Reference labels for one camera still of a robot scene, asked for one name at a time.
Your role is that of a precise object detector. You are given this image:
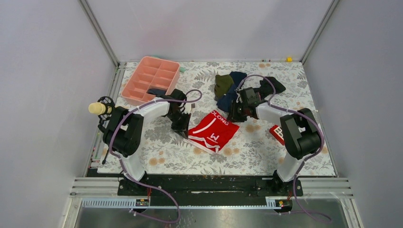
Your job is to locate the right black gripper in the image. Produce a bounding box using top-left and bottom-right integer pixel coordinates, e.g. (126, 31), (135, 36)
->
(226, 100), (249, 123)

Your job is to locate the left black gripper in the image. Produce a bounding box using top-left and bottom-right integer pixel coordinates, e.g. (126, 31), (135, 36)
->
(167, 110), (191, 139)

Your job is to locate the red underwear white trim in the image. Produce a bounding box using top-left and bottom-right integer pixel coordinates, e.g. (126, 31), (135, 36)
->
(188, 110), (239, 154)

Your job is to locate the pink divided organizer tray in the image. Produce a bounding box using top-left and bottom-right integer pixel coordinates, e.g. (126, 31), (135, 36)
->
(121, 57), (180, 106)

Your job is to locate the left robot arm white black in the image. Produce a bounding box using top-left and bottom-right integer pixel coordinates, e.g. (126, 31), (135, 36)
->
(88, 89), (191, 195)

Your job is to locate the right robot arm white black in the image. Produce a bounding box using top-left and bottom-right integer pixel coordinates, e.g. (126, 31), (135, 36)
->
(228, 87), (324, 196)

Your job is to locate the navy blue underwear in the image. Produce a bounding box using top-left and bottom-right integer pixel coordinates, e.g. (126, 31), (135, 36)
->
(215, 71), (247, 113)

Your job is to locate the black underwear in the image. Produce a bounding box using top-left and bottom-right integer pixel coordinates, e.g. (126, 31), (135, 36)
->
(257, 76), (286, 97)

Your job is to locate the olive green underwear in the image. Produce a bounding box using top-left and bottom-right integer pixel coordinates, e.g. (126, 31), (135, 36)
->
(214, 75), (234, 98)

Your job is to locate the dark rolled underwear in tray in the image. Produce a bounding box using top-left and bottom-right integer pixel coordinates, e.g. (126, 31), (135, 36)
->
(147, 88), (167, 97)

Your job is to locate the red white grid block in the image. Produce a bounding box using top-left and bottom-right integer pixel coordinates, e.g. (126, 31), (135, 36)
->
(269, 125), (285, 145)

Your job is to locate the floral patterned table mat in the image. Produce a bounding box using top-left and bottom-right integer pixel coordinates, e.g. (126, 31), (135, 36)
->
(140, 62), (317, 175)

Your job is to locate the microphone with foam cover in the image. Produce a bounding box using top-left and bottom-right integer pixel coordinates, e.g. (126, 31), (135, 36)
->
(88, 96), (115, 144)

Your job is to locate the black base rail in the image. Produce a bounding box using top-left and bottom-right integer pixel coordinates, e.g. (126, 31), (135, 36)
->
(117, 174), (303, 207)

